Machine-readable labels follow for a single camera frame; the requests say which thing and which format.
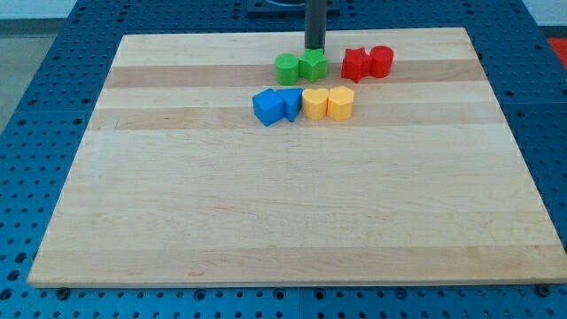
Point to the light wooden board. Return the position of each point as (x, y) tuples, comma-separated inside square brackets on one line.
[(177, 184)]

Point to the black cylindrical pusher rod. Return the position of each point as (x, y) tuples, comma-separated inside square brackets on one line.
[(315, 24)]

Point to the red cylinder block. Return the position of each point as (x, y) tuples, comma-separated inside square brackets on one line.
[(382, 58)]

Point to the yellow hexagon block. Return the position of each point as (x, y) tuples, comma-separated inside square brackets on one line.
[(340, 103)]

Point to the blue cube block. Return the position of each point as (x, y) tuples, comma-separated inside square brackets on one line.
[(268, 107)]

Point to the yellow heart block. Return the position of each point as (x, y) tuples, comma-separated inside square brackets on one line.
[(314, 103)]

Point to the blue triangle block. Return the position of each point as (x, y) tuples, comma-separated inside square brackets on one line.
[(292, 101)]

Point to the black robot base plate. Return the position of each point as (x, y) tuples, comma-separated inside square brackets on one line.
[(257, 8)]

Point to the green star block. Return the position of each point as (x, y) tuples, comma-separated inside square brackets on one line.
[(313, 65)]

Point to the green cylinder block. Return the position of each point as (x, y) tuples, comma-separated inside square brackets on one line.
[(287, 69)]

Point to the red star block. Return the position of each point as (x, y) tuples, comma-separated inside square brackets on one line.
[(356, 64)]

